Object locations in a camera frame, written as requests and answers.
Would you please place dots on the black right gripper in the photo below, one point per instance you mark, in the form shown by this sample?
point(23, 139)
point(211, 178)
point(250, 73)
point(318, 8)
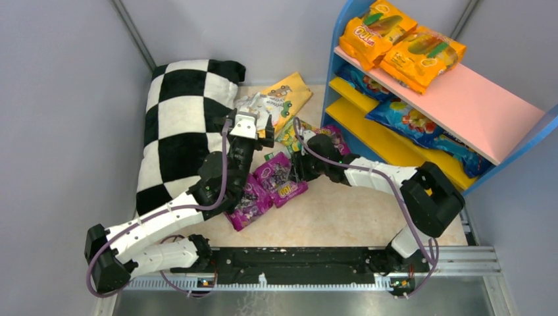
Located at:
point(299, 160)

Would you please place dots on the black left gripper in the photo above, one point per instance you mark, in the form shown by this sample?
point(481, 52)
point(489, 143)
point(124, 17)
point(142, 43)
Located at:
point(260, 139)

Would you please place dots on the purple candy bag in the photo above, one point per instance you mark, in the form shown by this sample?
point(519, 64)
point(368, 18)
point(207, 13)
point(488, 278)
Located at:
point(276, 178)
point(335, 135)
point(255, 202)

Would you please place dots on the orange candy bag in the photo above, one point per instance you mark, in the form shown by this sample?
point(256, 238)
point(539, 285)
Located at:
point(369, 37)

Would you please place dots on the orange candy bag floor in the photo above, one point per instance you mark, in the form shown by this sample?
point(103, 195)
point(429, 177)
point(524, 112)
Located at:
point(420, 57)

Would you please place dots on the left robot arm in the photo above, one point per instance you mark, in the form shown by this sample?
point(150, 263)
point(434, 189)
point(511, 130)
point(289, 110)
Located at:
point(120, 253)

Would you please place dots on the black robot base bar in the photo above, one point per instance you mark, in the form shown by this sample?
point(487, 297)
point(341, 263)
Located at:
point(309, 266)

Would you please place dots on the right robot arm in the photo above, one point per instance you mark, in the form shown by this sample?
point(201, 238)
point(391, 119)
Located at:
point(427, 198)

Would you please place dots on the green yellow candy bag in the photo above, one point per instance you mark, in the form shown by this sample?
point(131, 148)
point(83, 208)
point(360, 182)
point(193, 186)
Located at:
point(287, 136)

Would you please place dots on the blue candy bag upper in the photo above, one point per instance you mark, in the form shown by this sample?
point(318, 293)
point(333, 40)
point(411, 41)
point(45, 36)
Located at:
point(363, 83)

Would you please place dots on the blue candy bag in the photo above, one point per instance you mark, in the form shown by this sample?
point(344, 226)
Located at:
point(406, 121)
point(363, 83)
point(473, 164)

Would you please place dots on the blue candy bag middle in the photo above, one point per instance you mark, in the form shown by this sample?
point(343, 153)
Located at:
point(406, 121)

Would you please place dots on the blue yellow pink shelf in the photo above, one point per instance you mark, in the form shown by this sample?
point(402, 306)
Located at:
point(490, 120)

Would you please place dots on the blue candy bag right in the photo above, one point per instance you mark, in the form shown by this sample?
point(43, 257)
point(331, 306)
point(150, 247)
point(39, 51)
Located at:
point(473, 164)

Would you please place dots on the yellow white printed cloth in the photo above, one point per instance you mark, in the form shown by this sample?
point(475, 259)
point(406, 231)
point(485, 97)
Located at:
point(278, 103)

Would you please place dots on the black white checkered pillow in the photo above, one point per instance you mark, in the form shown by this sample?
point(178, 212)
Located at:
point(183, 101)

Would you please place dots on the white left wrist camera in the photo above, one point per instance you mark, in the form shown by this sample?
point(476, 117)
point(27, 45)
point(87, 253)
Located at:
point(245, 125)

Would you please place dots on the grey aluminium rail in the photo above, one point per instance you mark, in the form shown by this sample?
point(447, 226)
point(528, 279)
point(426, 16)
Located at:
point(453, 261)

